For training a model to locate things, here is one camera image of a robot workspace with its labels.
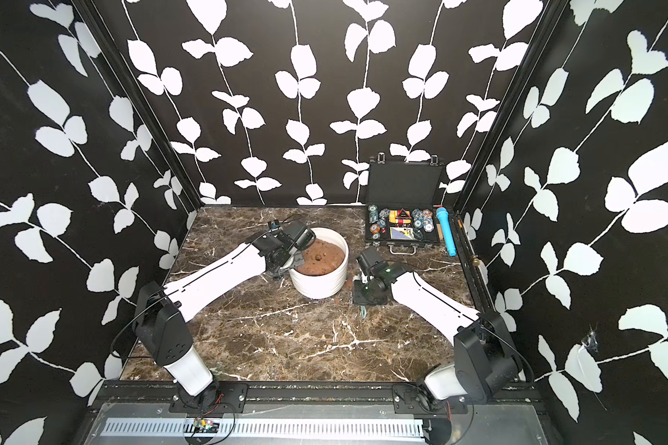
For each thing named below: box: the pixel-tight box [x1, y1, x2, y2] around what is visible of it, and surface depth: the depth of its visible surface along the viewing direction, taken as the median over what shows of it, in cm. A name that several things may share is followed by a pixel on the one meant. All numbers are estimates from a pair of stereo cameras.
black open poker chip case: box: [364, 152, 444, 255], surface depth 113 cm
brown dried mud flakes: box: [333, 290, 354, 308], surface depth 95 cm
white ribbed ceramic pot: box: [281, 227, 350, 300], surface depth 90 cm
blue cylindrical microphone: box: [436, 206, 457, 257], surface depth 113 cm
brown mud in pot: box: [295, 239, 346, 276], surface depth 92 cm
